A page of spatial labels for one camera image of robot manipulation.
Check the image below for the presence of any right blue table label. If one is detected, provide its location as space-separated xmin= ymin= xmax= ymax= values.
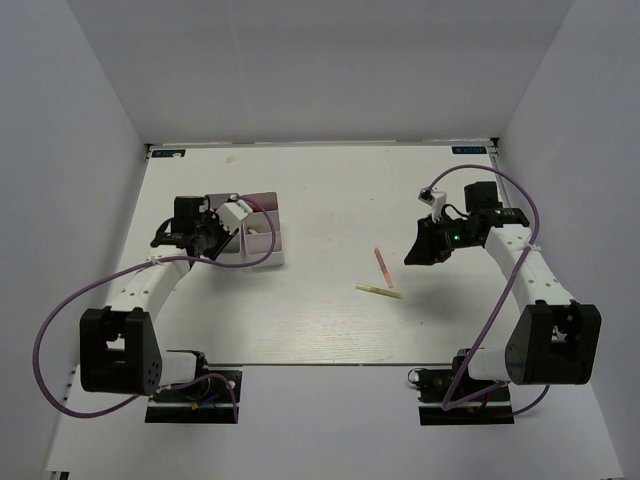
xmin=451 ymin=145 xmax=487 ymax=155

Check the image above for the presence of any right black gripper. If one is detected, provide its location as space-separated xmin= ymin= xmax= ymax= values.
xmin=404 ymin=212 xmax=480 ymax=266

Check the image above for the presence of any left white organizer bin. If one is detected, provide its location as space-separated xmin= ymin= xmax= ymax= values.
xmin=205 ymin=193 xmax=244 ymax=265

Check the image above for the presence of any left blue table label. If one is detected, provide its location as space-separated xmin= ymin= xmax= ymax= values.
xmin=151 ymin=149 xmax=186 ymax=158

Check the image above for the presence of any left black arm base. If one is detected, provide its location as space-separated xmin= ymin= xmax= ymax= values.
xmin=145 ymin=365 xmax=243 ymax=425

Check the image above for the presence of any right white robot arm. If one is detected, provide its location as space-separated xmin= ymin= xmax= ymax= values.
xmin=404 ymin=182 xmax=602 ymax=399

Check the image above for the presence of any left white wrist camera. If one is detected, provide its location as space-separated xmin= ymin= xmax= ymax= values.
xmin=215 ymin=194 xmax=253 ymax=233

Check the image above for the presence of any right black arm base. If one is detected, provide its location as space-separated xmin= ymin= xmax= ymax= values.
xmin=407 ymin=349 xmax=515 ymax=426

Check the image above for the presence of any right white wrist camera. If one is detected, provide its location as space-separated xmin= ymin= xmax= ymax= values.
xmin=418 ymin=187 xmax=447 ymax=223

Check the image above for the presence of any right white organizer bin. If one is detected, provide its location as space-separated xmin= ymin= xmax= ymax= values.
xmin=242 ymin=192 xmax=285 ymax=268

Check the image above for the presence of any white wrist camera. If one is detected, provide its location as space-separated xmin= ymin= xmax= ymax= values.
xmin=215 ymin=194 xmax=253 ymax=233
xmin=418 ymin=187 xmax=447 ymax=223

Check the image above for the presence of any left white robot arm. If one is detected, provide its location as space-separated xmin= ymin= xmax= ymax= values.
xmin=80 ymin=195 xmax=252 ymax=399

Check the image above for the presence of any white organizer bin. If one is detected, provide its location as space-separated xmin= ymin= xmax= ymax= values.
xmin=242 ymin=192 xmax=285 ymax=268
xmin=205 ymin=193 xmax=244 ymax=265

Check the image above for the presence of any orange pink pencil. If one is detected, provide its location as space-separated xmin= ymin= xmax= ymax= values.
xmin=374 ymin=247 xmax=394 ymax=289

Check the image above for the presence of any blue table label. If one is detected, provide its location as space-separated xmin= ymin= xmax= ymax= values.
xmin=451 ymin=145 xmax=487 ymax=155
xmin=151 ymin=149 xmax=186 ymax=158

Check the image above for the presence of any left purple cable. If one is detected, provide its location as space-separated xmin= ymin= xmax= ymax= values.
xmin=32 ymin=194 xmax=278 ymax=417

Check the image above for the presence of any yellow stick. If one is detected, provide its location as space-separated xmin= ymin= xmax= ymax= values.
xmin=355 ymin=283 xmax=402 ymax=299

